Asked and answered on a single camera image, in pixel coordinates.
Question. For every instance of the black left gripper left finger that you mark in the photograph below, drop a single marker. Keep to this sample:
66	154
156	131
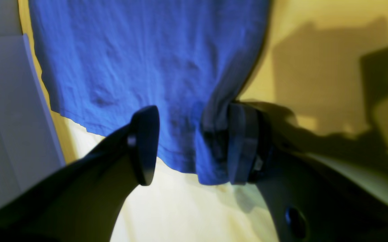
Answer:
81	202

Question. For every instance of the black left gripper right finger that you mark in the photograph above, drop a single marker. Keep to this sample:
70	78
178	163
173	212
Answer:
308	201

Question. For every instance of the blue-grey T-shirt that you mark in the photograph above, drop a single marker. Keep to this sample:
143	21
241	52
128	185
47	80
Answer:
102	60

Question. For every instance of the grey plastic plate left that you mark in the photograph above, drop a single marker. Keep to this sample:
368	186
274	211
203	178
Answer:
29	147

